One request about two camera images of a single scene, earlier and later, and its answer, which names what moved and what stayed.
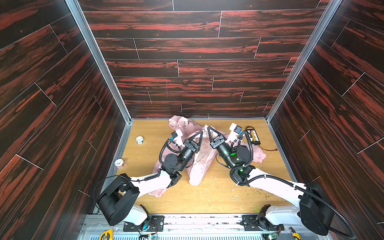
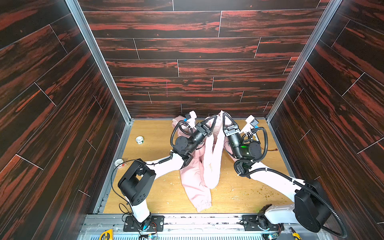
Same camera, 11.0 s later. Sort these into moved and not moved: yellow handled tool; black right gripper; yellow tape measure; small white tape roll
Moved: black right gripper
Not moved: small white tape roll; yellow handled tool; yellow tape measure
